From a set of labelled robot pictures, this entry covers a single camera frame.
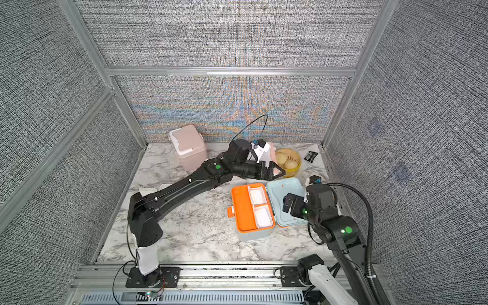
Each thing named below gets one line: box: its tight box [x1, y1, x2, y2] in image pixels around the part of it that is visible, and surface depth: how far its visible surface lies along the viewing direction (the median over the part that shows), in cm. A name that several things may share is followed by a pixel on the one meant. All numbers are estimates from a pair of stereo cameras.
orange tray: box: [231, 183, 276, 234], surface depth 81 cm
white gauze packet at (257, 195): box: [247, 185, 267, 206], surface depth 87 cm
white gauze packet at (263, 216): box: [254, 204, 274, 229], surface depth 80 cm
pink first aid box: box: [168, 124, 208, 173], surface depth 102 cm
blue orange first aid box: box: [226, 177, 307, 241], surface depth 82 cm
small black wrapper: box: [303, 151, 319, 164], surface depth 114 cm
